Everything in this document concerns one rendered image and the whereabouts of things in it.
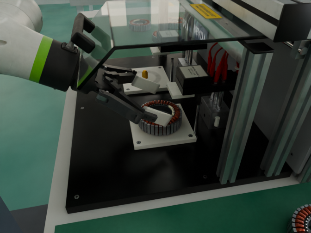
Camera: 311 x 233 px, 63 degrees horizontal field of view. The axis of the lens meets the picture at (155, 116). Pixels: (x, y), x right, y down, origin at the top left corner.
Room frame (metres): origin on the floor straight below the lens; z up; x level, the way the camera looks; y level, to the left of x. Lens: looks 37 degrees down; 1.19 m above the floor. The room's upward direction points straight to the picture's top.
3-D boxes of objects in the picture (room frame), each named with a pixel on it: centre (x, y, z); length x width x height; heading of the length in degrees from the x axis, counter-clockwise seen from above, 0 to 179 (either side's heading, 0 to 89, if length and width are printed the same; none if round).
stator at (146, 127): (0.51, -0.01, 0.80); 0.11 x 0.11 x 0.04
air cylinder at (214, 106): (0.53, -0.15, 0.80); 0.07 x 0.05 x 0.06; 11
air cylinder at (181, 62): (0.77, -0.11, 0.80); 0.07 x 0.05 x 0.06; 11
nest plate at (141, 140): (0.51, -0.01, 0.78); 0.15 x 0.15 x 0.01; 11
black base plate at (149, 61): (0.63, 0.00, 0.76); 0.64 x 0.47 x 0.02; 11
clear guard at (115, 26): (0.45, -0.03, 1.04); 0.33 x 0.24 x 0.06; 101
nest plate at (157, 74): (0.74, 0.03, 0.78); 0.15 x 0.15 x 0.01; 11
